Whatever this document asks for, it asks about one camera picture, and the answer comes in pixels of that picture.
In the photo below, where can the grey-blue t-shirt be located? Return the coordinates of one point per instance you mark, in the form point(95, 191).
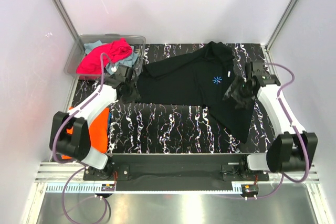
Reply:
point(112, 67)

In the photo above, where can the right aluminium frame post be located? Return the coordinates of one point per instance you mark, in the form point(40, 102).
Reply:
point(280, 25)

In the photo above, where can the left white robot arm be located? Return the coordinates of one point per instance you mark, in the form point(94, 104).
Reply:
point(104, 95)

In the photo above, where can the pink t-shirt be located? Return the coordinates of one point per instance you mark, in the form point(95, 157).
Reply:
point(105, 53)

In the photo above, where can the folded orange t-shirt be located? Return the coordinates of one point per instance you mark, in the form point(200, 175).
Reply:
point(99, 132)

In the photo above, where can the white slotted cable duct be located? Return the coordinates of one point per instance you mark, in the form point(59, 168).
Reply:
point(226, 188)

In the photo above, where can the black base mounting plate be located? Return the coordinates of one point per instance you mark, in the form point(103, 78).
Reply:
point(226, 167)

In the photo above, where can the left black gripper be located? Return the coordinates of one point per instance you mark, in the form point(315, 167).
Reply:
point(135, 95)

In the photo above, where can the left aluminium frame post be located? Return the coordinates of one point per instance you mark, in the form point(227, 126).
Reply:
point(66, 18)

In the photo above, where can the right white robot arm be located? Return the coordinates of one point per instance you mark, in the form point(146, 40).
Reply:
point(293, 149)

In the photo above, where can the black marbled table mat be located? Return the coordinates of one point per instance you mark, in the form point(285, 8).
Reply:
point(154, 128)

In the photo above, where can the black polo shirt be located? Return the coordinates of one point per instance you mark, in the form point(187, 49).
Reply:
point(199, 78)

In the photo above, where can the clear plastic bin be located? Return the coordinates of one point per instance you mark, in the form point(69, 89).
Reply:
point(78, 53)

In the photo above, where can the aluminium front rail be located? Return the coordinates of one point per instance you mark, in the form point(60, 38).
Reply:
point(54, 172)

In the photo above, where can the aluminium frame post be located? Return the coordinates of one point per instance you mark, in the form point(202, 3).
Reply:
point(280, 25)
point(66, 18)

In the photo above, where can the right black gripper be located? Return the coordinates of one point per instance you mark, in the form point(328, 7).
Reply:
point(243, 103)

